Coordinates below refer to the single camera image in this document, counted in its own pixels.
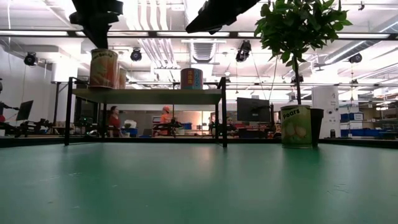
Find black ceiling spotlight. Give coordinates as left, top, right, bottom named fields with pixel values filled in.
left=129, top=48, right=143, bottom=62
left=348, top=53, right=363, bottom=65
left=24, top=52, right=38, bottom=67
left=235, top=40, right=252, bottom=63

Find person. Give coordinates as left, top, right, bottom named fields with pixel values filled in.
left=107, top=105, right=122, bottom=138
left=225, top=116, right=237, bottom=133
left=160, top=105, right=175, bottom=136

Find green leafy plant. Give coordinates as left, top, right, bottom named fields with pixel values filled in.
left=254, top=0, right=354, bottom=106

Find green beans can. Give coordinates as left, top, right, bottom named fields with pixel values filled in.
left=89, top=48, right=119, bottom=90

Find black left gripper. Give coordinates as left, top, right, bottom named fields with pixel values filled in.
left=68, top=0, right=124, bottom=50

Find small blue corn can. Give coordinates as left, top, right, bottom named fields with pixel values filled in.
left=180, top=68, right=204, bottom=91

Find orange corn can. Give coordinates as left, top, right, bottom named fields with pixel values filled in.
left=118, top=67, right=127, bottom=90

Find green table mat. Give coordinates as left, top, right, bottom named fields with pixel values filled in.
left=0, top=142, right=398, bottom=224

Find green pears can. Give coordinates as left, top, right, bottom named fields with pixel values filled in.
left=280, top=105, right=313, bottom=149

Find small dark monitor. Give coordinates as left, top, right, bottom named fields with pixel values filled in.
left=16, top=100, right=34, bottom=121

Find white pillar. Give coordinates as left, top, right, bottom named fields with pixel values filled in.
left=312, top=86, right=340, bottom=139

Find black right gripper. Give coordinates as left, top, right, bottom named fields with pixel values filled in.
left=185, top=0, right=261, bottom=34

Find blue storage bins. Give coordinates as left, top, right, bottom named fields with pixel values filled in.
left=340, top=112, right=364, bottom=121
left=340, top=129, right=398, bottom=138

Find black table frame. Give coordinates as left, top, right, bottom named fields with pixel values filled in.
left=0, top=135, right=398, bottom=150

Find large dark monitor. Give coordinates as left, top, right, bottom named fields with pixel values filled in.
left=236, top=97, right=271, bottom=123

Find black plant pot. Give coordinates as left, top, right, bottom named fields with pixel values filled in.
left=310, top=108, right=325, bottom=149

